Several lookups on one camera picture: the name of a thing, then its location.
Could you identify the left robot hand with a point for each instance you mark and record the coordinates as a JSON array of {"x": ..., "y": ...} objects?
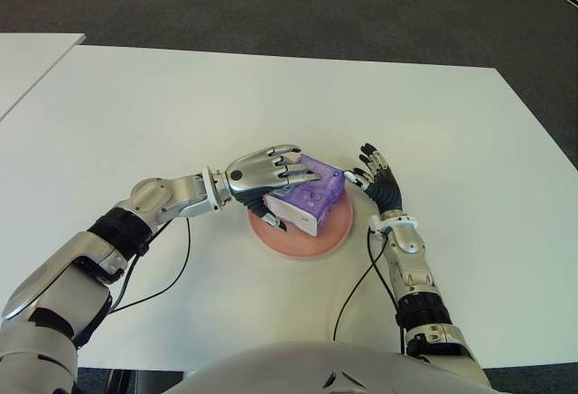
[{"x": 257, "y": 172}]

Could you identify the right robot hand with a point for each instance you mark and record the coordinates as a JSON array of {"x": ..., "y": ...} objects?
[{"x": 386, "y": 188}]

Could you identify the purple tissue pack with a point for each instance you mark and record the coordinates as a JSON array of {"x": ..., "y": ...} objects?
[{"x": 316, "y": 195}]

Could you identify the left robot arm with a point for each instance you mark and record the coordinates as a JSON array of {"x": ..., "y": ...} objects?
[{"x": 90, "y": 258}]

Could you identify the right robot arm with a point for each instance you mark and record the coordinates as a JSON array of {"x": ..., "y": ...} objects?
[{"x": 415, "y": 276}]

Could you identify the pink round plate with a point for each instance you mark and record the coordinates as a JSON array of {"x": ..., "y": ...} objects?
[{"x": 332, "y": 236}]

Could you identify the grey robot torso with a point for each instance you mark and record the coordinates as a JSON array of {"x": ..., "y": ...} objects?
[{"x": 293, "y": 367}]

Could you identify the adjacent white table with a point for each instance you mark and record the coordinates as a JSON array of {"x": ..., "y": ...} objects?
[{"x": 27, "y": 64}]

